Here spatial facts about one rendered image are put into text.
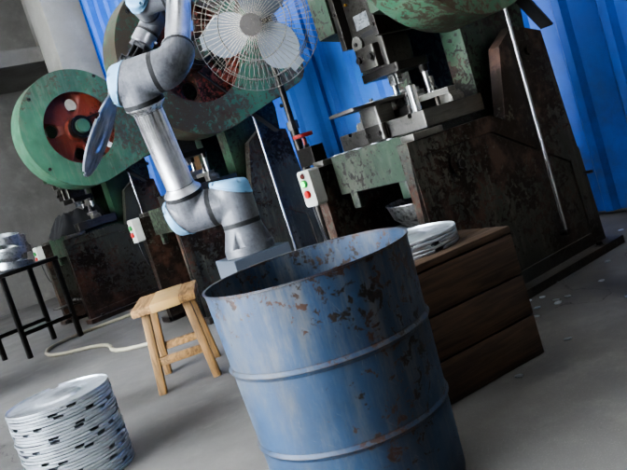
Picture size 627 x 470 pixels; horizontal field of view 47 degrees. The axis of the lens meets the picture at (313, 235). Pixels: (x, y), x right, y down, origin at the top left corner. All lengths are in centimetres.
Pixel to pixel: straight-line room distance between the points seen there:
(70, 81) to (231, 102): 185
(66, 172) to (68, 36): 261
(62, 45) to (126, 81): 548
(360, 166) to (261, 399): 136
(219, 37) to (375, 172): 122
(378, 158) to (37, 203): 672
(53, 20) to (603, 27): 543
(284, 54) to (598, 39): 138
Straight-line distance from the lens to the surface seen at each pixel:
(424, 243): 181
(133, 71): 207
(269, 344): 128
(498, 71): 269
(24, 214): 880
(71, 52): 755
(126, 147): 543
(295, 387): 129
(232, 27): 342
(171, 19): 223
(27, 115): 523
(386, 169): 246
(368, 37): 263
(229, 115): 378
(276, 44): 336
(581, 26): 353
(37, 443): 213
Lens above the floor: 67
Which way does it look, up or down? 6 degrees down
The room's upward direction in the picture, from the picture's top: 17 degrees counter-clockwise
